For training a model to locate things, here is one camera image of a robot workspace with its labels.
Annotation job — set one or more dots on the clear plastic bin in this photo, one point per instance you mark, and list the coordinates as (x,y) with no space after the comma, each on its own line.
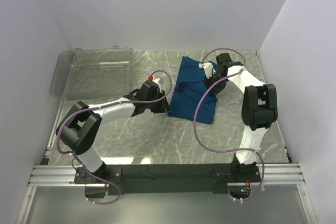
(93,74)

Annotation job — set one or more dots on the aluminium rail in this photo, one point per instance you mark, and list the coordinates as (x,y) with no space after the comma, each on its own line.
(64,175)

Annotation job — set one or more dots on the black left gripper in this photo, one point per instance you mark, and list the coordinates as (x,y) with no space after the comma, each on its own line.
(164,107)

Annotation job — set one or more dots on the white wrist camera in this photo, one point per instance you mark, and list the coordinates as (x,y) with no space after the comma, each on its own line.
(158,80)
(208,69)

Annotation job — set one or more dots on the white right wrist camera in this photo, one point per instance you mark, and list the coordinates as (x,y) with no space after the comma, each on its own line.
(208,69)

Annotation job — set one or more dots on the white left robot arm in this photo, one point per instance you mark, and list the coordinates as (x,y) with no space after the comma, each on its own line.
(79,128)

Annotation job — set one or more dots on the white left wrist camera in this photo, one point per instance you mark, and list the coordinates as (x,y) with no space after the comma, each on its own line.
(158,80)

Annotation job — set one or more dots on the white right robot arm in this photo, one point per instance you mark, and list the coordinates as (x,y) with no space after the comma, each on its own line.
(259,109)

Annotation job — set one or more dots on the blue printed t-shirt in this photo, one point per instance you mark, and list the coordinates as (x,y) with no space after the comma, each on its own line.
(188,92)

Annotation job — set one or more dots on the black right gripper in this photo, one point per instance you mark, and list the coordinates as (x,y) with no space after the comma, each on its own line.
(208,82)

